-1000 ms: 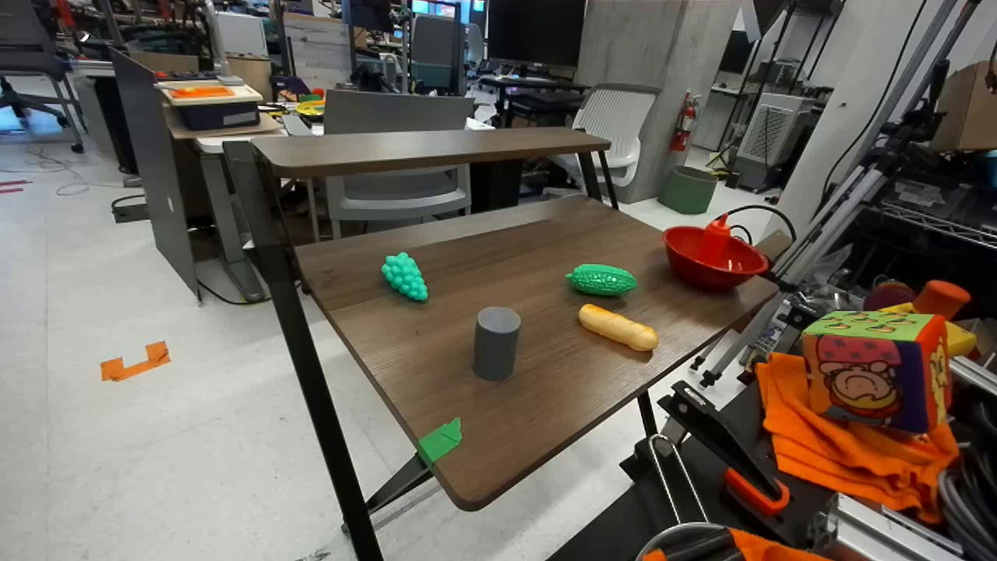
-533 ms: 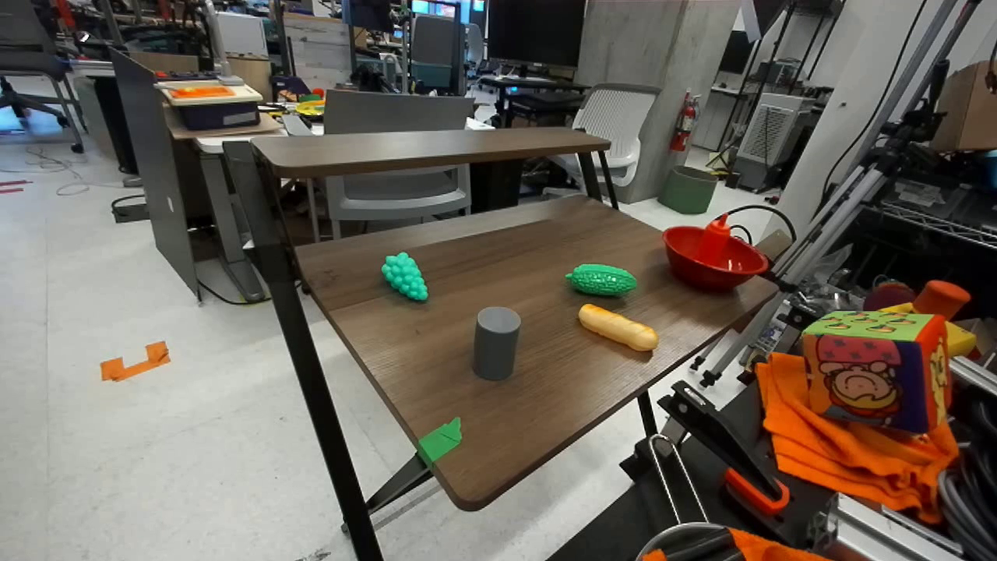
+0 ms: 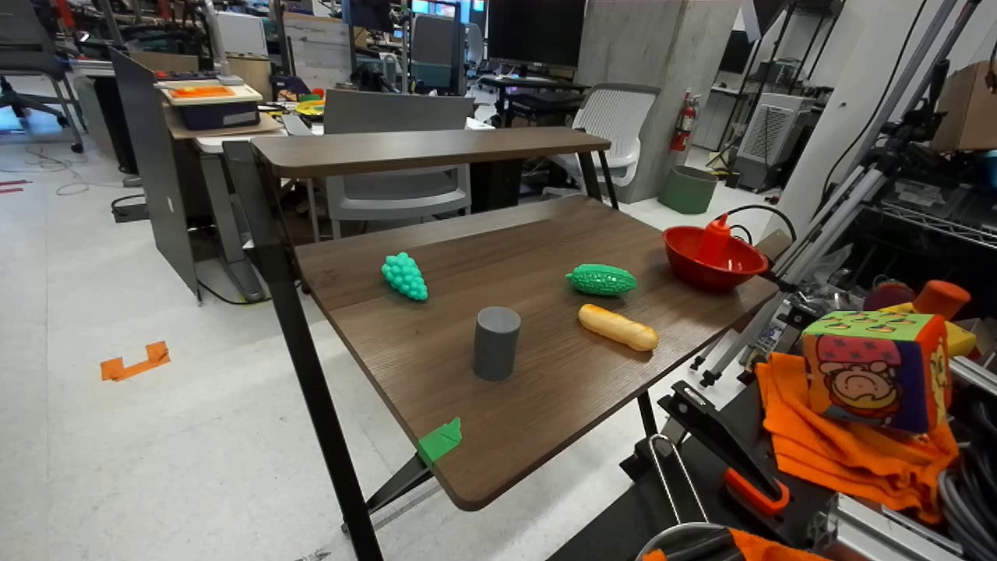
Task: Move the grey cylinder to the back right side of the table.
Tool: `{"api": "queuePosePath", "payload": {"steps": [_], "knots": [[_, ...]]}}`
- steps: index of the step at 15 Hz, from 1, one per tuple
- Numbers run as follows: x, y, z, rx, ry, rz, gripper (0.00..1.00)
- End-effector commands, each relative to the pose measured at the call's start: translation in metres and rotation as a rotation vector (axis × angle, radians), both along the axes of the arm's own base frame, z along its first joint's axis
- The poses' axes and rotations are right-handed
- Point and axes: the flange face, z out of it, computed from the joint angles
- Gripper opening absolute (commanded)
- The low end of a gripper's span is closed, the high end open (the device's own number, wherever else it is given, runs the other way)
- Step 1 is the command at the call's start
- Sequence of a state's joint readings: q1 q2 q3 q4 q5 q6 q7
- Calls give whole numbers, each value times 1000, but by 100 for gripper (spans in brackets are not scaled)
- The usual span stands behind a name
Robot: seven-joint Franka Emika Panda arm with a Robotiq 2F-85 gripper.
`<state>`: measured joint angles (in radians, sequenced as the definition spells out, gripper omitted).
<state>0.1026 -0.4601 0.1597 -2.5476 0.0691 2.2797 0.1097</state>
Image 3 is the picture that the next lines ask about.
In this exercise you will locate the brown wooden desk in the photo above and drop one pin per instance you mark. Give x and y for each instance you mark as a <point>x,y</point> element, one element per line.
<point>417,148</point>

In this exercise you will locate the grey cylinder block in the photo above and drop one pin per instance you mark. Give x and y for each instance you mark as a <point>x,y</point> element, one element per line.
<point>496,344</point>

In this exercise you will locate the yellow toy corn cob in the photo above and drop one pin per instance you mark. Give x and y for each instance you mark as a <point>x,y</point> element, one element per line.
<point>617,330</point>

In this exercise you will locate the box with orange lid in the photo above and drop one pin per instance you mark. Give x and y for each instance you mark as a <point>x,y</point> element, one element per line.
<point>207,100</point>

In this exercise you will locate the green toy cucumber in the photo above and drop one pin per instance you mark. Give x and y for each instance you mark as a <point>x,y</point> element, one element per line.
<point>603,278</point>

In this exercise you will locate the green waste bin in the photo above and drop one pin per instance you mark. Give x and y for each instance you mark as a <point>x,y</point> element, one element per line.
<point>687,189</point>

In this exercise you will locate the green tape piece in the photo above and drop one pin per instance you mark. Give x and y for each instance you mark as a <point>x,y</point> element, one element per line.
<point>442,440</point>

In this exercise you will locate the orange cloth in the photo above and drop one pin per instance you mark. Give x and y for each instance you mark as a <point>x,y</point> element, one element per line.
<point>851,453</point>

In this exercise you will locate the colourful plush cube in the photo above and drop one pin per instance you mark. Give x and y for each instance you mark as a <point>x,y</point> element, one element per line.
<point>876,362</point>

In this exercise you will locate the cardboard box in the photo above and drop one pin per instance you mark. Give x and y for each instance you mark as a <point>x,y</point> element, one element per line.
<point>967,103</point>

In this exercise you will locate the grey partition panel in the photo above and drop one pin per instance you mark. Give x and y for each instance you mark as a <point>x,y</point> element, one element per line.
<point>156,175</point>

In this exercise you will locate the aluminium frame rails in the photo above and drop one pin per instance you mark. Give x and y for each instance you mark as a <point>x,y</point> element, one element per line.
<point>861,127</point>

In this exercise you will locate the red fire extinguisher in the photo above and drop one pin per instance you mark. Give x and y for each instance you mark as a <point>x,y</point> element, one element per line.
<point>683,127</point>

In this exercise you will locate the white chair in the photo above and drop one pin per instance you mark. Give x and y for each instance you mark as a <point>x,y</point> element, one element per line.
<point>617,120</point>

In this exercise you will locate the black monitor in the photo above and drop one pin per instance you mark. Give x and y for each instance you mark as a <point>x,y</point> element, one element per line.
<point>535,28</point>

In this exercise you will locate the orange floor bracket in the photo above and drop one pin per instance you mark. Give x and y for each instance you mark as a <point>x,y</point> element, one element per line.
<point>134,362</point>

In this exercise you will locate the grey chair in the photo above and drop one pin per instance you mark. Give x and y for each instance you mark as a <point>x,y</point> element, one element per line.
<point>397,110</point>

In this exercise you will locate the green toy grape bunch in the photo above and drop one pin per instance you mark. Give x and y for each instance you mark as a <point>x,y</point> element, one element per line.
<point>403,275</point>

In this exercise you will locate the black table leg frame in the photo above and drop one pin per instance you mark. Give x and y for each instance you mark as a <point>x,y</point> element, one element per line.
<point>302,344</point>

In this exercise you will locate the red plastic bowl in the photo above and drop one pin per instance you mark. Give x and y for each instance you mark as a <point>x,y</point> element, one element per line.
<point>715,260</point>

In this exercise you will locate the orange plush toy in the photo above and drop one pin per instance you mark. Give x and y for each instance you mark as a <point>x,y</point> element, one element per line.
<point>941,297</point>

